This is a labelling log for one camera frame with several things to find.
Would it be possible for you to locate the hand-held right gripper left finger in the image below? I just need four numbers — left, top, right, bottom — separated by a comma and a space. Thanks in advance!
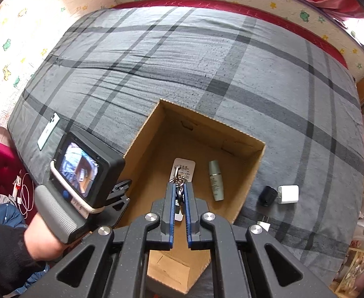
22, 182, 175, 298

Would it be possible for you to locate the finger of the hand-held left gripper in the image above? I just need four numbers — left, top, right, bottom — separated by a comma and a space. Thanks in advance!
103, 196, 130, 228
107, 178, 133, 205

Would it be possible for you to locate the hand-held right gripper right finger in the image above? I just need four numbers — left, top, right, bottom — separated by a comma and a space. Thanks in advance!
184, 183, 338, 298

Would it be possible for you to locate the mint green tube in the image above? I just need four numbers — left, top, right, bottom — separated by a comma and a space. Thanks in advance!
208, 160, 225, 202

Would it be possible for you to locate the white remote control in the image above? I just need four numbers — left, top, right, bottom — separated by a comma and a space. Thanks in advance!
169, 158, 196, 222

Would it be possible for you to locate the small white plug charger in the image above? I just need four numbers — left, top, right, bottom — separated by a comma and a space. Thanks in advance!
256, 215, 271, 231

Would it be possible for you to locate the cardboard box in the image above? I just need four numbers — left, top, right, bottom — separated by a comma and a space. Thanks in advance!
123, 98, 266, 294

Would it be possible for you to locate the black cylindrical device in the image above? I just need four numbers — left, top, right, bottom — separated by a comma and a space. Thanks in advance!
259, 186, 278, 208

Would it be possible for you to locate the large white charger cube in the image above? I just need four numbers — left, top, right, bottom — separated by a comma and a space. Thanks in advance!
277, 185, 300, 205

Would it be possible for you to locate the person's left forearm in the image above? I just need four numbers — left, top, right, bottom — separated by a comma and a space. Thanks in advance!
0, 214, 69, 298

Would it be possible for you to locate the white smartphone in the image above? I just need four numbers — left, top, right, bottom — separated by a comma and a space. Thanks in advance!
37, 112, 61, 151

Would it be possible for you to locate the blue jacket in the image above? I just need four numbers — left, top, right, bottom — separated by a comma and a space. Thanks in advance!
0, 203, 50, 295

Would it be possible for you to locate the grey plaid blanket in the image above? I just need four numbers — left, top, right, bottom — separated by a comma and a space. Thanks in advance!
7, 6, 364, 298

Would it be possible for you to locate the cluttered wooden rack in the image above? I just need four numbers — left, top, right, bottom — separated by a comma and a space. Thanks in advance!
330, 239, 364, 293

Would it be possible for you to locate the white plastic bag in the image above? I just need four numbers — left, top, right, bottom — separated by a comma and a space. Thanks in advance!
354, 194, 364, 241

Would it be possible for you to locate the red mattress cover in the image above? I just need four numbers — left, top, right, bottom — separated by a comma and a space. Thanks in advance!
112, 0, 348, 68

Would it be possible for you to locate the white cable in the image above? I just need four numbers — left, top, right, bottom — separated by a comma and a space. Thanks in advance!
12, 174, 36, 217

